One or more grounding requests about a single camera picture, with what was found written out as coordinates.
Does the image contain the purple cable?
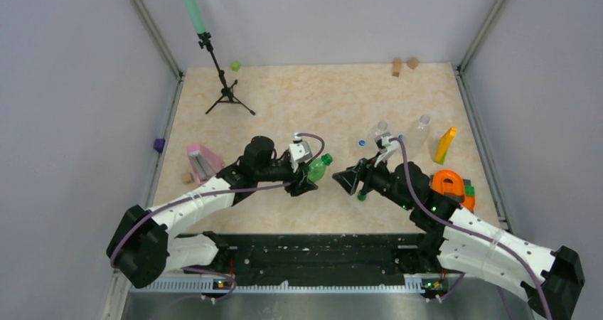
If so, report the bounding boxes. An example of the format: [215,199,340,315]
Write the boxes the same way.
[395,137,555,320]
[109,132,327,304]

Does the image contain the clear bottle blue-white cap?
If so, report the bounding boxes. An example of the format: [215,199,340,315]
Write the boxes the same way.
[364,121,390,156]

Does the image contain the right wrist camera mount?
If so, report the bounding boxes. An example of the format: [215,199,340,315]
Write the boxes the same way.
[374,132,400,166]

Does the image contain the small green lego brick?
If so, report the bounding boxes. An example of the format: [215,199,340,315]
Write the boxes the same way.
[464,185,475,197]

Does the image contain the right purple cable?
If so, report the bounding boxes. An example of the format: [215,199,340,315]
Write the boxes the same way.
[395,137,555,320]

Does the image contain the yellow green block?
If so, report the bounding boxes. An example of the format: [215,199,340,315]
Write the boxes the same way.
[433,127,457,164]

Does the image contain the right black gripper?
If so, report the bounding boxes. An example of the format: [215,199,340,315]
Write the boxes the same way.
[333,151,414,210]

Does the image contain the purple small object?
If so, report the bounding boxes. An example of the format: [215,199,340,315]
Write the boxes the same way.
[153,138,166,154]

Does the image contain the small wooden cube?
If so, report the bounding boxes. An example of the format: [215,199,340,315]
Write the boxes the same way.
[181,172,195,185]

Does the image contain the green plastic bottle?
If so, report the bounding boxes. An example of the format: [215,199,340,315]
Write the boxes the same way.
[307,154,333,183]

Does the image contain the pink toy toaster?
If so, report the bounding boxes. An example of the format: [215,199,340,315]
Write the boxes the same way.
[186,143,225,185]

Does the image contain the wooden block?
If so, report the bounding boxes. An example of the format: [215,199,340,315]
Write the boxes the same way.
[392,57,403,78]
[406,57,420,70]

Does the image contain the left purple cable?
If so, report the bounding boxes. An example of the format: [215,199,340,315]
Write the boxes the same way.
[109,132,327,304]

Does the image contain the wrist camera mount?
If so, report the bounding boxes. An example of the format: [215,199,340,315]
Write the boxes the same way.
[287,137,312,173]
[374,132,400,166]

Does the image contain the wooden block left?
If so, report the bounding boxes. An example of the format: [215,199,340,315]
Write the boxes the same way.
[392,57,403,78]

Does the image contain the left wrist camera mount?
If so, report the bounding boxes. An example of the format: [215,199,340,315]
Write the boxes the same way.
[287,137,312,173]

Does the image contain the wooden block right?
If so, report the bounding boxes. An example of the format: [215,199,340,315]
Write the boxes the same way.
[406,57,420,70]

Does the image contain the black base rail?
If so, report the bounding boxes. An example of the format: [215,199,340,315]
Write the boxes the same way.
[183,232,454,298]

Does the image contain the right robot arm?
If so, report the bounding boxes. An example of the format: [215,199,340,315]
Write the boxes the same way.
[332,159,585,319]

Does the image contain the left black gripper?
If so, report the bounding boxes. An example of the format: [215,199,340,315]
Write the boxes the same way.
[256,156,318,196]

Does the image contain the orange tape dispenser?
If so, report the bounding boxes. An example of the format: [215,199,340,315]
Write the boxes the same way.
[430,169,464,205]

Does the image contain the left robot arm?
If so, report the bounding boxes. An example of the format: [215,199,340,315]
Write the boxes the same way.
[107,132,318,288]

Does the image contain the black tripod green pole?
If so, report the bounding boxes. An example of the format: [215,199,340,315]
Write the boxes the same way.
[183,0,256,115]

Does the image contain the clear plastic bottle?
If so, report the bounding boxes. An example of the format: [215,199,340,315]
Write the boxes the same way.
[402,114,431,161]

